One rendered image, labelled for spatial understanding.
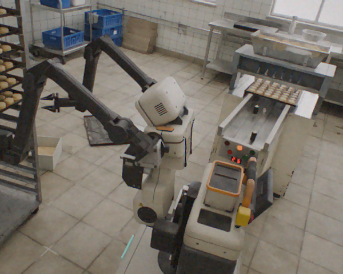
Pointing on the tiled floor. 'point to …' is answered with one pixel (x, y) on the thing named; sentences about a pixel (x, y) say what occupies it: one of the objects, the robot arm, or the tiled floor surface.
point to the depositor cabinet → (298, 143)
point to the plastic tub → (48, 152)
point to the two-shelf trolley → (60, 28)
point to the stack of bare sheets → (98, 133)
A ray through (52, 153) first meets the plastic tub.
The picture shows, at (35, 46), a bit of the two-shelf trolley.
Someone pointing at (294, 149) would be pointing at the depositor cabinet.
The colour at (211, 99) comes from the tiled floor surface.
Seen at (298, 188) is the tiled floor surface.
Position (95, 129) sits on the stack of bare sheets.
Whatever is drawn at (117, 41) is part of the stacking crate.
